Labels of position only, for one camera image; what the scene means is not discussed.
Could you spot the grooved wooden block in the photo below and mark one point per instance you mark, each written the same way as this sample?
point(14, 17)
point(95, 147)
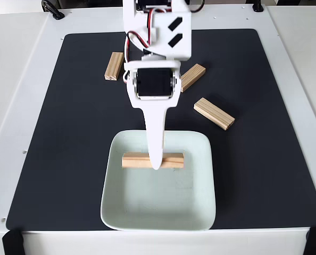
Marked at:
point(214, 114)
point(194, 74)
point(135, 160)

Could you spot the smooth wooden block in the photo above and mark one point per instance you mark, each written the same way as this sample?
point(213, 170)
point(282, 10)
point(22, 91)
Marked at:
point(114, 66)

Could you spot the pale green square plate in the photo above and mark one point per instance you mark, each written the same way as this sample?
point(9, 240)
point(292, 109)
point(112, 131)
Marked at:
point(158, 199)

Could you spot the black table mat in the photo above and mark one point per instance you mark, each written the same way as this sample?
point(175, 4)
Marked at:
point(67, 159)

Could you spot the black table clamp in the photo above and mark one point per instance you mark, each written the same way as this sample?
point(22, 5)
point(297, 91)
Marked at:
point(257, 6)
point(53, 10)

